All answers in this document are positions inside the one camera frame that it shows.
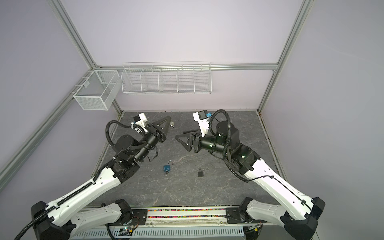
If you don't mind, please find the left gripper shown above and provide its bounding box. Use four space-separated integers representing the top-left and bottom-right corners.
134 116 171 163

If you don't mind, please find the grey padlock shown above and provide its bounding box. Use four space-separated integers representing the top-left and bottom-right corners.
198 168 204 178

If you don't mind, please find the blue padlock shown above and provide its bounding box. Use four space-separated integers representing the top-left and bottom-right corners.
163 160 173 174

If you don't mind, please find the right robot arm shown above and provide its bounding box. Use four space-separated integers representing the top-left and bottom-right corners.
176 121 325 240

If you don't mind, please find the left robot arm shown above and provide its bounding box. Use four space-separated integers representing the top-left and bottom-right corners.
15 114 172 240

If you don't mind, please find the white mesh box basket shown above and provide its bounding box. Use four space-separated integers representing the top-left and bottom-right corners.
74 70 121 111

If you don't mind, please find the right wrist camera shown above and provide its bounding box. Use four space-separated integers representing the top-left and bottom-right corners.
193 110 212 137

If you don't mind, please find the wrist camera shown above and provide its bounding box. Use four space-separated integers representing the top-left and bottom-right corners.
133 113 148 133
193 110 212 137

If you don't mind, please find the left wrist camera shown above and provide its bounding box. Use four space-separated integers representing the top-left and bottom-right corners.
133 113 148 133

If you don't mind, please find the white wire basket long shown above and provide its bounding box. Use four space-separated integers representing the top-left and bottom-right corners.
121 62 212 95

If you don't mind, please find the aluminium front rail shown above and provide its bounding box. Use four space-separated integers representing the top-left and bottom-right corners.
58 204 313 230

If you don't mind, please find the aluminium frame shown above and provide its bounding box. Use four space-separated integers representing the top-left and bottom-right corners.
1 1 314 190

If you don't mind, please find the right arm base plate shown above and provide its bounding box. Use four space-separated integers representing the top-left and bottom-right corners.
225 208 266 224

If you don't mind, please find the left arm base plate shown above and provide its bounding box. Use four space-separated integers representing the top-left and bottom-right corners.
109 209 148 226

